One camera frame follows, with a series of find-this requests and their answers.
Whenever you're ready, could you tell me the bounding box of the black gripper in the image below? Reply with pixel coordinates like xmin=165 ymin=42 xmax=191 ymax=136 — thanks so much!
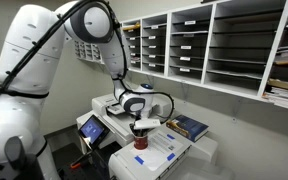
xmin=129 ymin=122 xmax=150 ymax=137

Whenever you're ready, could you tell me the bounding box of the red mug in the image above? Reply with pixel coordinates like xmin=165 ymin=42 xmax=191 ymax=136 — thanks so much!
xmin=133 ymin=133 xmax=150 ymax=151

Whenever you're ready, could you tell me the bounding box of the white office copier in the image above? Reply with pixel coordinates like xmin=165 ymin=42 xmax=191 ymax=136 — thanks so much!
xmin=75 ymin=93 xmax=234 ymax=180

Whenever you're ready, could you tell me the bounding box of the white instruction paper sheet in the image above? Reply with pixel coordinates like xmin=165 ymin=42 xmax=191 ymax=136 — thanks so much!
xmin=130 ymin=129 xmax=185 ymax=172

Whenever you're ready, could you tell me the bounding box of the copier touchscreen panel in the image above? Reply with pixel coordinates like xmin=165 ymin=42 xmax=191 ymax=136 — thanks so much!
xmin=77 ymin=114 xmax=111 ymax=150

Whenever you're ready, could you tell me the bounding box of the blue book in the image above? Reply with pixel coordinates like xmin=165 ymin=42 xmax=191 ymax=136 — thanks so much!
xmin=165 ymin=114 xmax=210 ymax=144

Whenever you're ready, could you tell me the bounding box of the small white mail sorter shelf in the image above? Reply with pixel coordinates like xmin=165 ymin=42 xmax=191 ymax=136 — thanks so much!
xmin=73 ymin=39 xmax=106 ymax=65

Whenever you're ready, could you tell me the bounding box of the yellow folder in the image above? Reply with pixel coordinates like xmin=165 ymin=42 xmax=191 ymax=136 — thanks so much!
xmin=121 ymin=23 xmax=141 ymax=32

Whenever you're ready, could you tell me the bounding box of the large white mail sorter shelf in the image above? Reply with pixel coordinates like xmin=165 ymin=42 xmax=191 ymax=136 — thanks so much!
xmin=119 ymin=0 xmax=288 ymax=114

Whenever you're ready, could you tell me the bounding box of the stack of papers and envelopes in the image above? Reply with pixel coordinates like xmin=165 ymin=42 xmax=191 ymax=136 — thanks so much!
xmin=261 ymin=77 xmax=288 ymax=113

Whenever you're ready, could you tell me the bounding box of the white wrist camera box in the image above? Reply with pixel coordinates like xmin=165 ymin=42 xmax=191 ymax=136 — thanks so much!
xmin=133 ymin=118 xmax=162 ymax=131

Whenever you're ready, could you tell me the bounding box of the orange handled tool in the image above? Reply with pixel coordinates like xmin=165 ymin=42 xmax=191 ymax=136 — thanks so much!
xmin=69 ymin=151 xmax=94 ymax=170

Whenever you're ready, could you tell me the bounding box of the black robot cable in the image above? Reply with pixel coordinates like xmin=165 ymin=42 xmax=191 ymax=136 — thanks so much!
xmin=0 ymin=0 xmax=175 ymax=124

